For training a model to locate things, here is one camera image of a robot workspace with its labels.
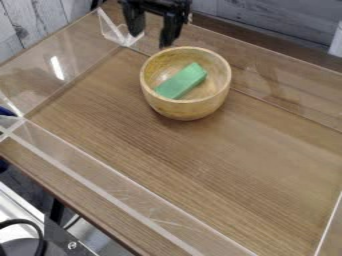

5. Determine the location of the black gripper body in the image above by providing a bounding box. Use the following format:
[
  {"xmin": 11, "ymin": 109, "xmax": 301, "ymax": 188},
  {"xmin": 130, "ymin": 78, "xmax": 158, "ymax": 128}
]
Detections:
[{"xmin": 118, "ymin": 0, "xmax": 193, "ymax": 23}]

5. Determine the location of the clear acrylic enclosure wall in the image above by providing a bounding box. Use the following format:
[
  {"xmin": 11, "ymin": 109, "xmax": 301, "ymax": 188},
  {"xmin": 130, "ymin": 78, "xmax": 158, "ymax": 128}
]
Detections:
[{"xmin": 0, "ymin": 10, "xmax": 342, "ymax": 256}]

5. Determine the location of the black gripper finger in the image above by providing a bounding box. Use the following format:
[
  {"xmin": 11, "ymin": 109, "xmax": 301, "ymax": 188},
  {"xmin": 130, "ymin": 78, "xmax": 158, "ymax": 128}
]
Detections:
[
  {"xmin": 122, "ymin": 3, "xmax": 146, "ymax": 37},
  {"xmin": 159, "ymin": 12, "xmax": 183, "ymax": 48}
]

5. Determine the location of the black table leg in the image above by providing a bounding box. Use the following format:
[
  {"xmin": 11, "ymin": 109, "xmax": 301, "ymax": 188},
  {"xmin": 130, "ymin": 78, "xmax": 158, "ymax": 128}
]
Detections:
[{"xmin": 50, "ymin": 199, "xmax": 66, "ymax": 225}]

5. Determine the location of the black cable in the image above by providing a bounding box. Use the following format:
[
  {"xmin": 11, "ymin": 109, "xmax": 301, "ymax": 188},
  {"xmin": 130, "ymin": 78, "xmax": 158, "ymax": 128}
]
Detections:
[{"xmin": 0, "ymin": 219, "xmax": 48, "ymax": 256}]

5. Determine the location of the green rectangular block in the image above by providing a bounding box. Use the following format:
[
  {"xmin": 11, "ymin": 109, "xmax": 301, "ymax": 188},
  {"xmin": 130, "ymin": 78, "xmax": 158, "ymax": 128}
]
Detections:
[{"xmin": 154, "ymin": 63, "xmax": 207, "ymax": 100}]

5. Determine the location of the light brown wooden bowl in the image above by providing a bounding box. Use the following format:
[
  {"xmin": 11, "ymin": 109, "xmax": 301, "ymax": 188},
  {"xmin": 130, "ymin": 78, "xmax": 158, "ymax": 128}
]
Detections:
[{"xmin": 139, "ymin": 46, "xmax": 233, "ymax": 121}]

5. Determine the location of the black metal bracket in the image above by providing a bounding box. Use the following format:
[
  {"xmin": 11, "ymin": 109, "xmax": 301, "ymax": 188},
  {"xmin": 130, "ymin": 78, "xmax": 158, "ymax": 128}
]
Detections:
[{"xmin": 44, "ymin": 219, "xmax": 99, "ymax": 256}]

